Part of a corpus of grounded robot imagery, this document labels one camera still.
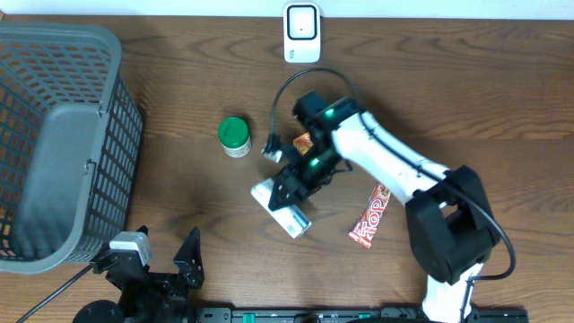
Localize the green lid jar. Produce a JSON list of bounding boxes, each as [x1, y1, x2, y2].
[[218, 117, 251, 158]]

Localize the orange small carton box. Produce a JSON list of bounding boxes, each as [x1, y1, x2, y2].
[[292, 133, 313, 155]]

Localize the black left camera cable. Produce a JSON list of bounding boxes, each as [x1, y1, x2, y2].
[[15, 264, 95, 323]]

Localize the black right camera cable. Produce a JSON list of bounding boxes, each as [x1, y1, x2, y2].
[[267, 66, 517, 323]]

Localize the dark grey plastic basket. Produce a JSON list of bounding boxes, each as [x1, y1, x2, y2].
[[1, 22, 143, 275]]

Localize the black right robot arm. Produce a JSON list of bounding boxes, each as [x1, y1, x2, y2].
[[252, 92, 501, 322]]

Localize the red chocolate bar wrapper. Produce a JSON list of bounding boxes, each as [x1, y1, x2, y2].
[[348, 183, 391, 249]]

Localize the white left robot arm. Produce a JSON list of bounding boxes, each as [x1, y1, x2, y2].
[[74, 226, 204, 323]]

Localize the black camera cable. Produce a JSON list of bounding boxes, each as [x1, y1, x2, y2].
[[15, 264, 95, 323], [267, 66, 517, 323]]

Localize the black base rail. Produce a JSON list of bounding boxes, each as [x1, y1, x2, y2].
[[188, 307, 529, 323]]

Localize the white Panadol medicine box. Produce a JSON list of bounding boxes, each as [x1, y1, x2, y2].
[[251, 179, 311, 239]]

